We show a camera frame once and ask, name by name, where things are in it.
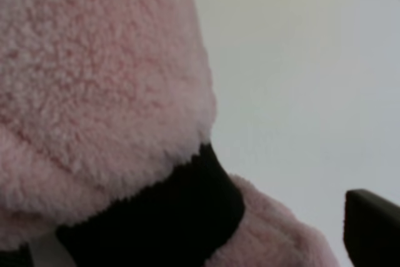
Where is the pink towel black band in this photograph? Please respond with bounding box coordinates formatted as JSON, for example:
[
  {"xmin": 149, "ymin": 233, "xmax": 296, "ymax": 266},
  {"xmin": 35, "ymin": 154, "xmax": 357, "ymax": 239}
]
[{"xmin": 1, "ymin": 0, "xmax": 338, "ymax": 266}]

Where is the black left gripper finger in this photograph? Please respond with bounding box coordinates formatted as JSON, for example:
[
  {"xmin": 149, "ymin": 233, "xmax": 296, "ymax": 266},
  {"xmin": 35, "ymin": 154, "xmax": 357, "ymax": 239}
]
[{"xmin": 343, "ymin": 189, "xmax": 399, "ymax": 267}]

